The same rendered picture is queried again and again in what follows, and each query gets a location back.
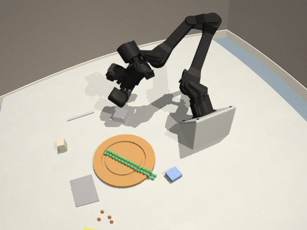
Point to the orange round board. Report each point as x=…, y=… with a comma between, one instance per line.
x=128, y=146

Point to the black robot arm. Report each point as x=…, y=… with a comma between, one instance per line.
x=200, y=103

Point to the light blue block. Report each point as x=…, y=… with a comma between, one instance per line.
x=173, y=174

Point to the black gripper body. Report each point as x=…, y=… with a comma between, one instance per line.
x=120, y=96

